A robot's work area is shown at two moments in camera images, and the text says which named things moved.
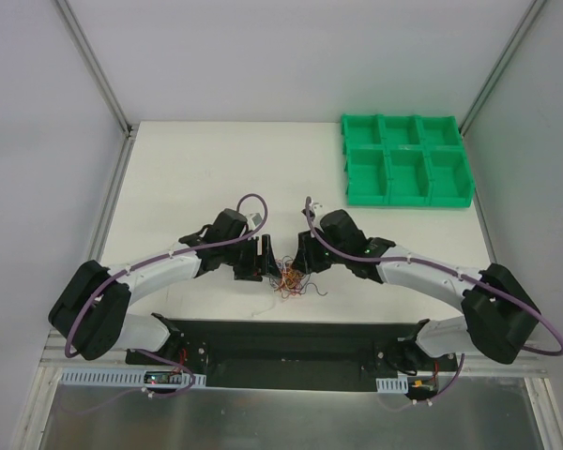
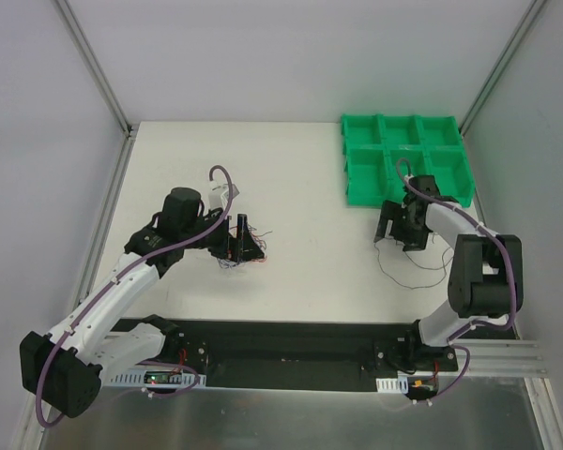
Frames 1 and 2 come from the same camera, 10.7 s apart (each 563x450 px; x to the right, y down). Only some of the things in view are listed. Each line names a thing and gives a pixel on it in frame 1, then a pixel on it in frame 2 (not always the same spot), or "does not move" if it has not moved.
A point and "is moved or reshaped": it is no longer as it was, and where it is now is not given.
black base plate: x=292 y=354 does not move
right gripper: x=311 y=253 -> x=396 y=224
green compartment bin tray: x=406 y=161 does not move
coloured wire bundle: x=291 y=281 is moved or reshaped
